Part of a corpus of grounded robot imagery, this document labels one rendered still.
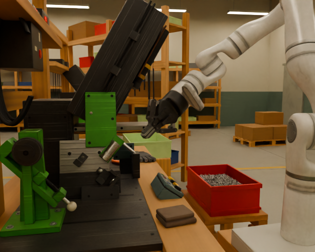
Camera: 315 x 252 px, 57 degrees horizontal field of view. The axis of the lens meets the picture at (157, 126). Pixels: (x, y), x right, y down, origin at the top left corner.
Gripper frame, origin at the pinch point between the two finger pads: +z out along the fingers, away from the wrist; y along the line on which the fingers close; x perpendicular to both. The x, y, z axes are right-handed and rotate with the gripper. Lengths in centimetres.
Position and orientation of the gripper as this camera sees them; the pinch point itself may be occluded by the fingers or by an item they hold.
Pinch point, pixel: (147, 132)
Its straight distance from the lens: 81.8
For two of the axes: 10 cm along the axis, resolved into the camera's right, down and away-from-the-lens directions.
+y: -5.5, -7.3, -4.0
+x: 5.4, 0.5, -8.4
